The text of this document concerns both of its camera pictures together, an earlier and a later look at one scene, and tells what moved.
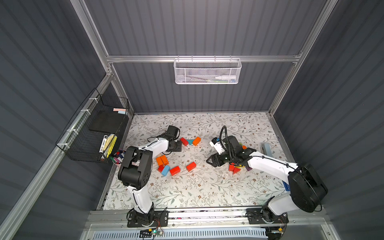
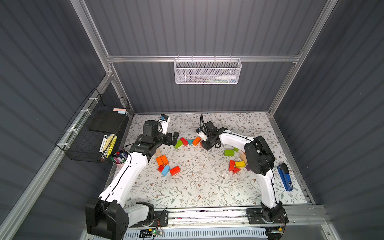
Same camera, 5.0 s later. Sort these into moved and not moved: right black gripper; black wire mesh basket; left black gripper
Moved: left black gripper; right black gripper
Not moved: black wire mesh basket
